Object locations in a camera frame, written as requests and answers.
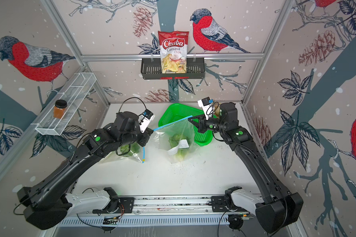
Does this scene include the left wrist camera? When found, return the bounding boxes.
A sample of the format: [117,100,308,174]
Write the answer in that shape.
[111,111,140,139]

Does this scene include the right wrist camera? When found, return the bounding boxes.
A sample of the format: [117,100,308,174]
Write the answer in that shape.
[220,102,239,131]

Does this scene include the green plastic basket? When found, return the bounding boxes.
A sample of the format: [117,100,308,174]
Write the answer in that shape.
[158,103,213,147]

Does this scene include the black wall basket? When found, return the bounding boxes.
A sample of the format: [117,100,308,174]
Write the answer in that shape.
[140,57,205,80]

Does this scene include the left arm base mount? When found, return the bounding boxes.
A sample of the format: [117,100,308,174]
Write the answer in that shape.
[93,187,135,215]

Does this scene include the chinese cabbage front dark leaves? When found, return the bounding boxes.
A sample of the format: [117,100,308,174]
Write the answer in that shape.
[118,143,140,158]

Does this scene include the red cassava chips bag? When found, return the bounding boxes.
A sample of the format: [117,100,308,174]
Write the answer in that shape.
[158,31,189,74]

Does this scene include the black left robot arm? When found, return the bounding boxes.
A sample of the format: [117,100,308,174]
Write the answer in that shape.
[17,124,153,230]

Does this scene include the orange spice jar black lid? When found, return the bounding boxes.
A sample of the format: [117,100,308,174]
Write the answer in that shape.
[53,99,67,119]

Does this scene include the aluminium rail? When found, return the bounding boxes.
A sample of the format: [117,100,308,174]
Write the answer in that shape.
[51,193,294,214]

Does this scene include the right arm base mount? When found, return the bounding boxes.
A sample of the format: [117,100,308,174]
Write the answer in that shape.
[209,186,256,214]

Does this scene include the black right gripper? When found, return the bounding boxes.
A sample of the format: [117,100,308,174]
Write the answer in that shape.
[188,113,227,135]

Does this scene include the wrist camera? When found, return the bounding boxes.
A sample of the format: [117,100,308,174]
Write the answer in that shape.
[111,111,140,139]
[220,102,239,131]

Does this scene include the clear zipper bag blue zip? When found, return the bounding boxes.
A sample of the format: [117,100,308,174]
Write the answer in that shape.
[100,143,145,163]

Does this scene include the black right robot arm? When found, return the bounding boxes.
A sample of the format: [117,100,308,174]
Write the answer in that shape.
[188,115,304,237]

